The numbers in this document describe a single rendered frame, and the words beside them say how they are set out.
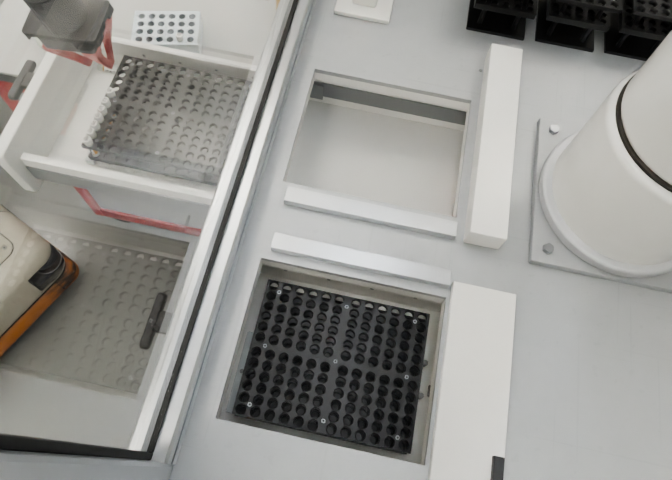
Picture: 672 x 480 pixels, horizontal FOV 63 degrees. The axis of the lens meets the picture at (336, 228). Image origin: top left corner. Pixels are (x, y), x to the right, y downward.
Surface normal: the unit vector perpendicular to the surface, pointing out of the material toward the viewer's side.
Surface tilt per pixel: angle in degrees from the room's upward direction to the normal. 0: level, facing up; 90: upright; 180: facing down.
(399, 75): 0
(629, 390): 0
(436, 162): 0
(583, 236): 90
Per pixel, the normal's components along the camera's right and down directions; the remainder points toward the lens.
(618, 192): -0.80, 0.52
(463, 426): 0.06, -0.40
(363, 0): -0.20, 0.89
